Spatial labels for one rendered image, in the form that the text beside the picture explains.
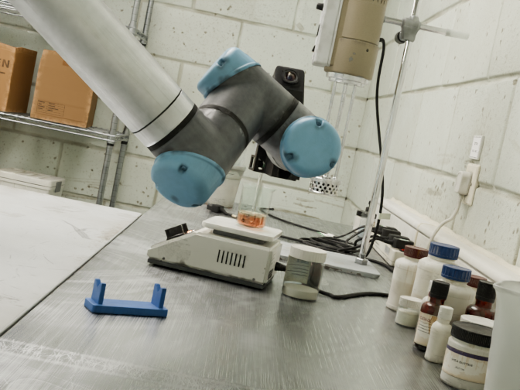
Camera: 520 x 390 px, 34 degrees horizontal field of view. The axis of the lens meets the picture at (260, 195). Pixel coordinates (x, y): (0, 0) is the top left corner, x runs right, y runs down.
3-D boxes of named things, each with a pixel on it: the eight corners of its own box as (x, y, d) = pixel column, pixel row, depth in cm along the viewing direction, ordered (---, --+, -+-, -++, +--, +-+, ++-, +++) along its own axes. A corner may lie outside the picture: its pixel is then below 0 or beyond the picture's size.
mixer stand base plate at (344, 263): (234, 250, 171) (234, 244, 171) (236, 236, 191) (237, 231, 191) (380, 279, 172) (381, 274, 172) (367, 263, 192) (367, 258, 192)
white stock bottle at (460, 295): (470, 350, 123) (488, 274, 122) (443, 351, 119) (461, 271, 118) (436, 336, 128) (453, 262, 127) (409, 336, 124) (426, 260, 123)
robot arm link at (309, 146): (308, 98, 103) (358, 145, 105) (291, 100, 114) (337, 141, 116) (265, 148, 103) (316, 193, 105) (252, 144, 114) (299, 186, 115)
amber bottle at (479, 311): (467, 363, 116) (486, 284, 115) (449, 352, 120) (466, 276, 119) (494, 364, 118) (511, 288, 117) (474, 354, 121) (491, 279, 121)
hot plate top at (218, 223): (200, 226, 137) (200, 220, 137) (215, 220, 149) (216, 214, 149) (272, 242, 135) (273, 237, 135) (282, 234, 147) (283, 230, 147)
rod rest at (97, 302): (91, 313, 102) (97, 283, 101) (83, 305, 105) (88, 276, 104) (167, 317, 107) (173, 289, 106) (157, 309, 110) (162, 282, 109)
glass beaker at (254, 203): (236, 229, 138) (246, 180, 137) (230, 224, 143) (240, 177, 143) (271, 235, 140) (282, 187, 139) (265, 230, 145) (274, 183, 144)
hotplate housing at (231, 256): (144, 264, 138) (153, 215, 138) (165, 254, 151) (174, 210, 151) (277, 295, 135) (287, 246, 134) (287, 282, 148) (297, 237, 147)
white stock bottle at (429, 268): (430, 330, 132) (449, 248, 131) (396, 316, 137) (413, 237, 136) (459, 330, 137) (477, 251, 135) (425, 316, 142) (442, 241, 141)
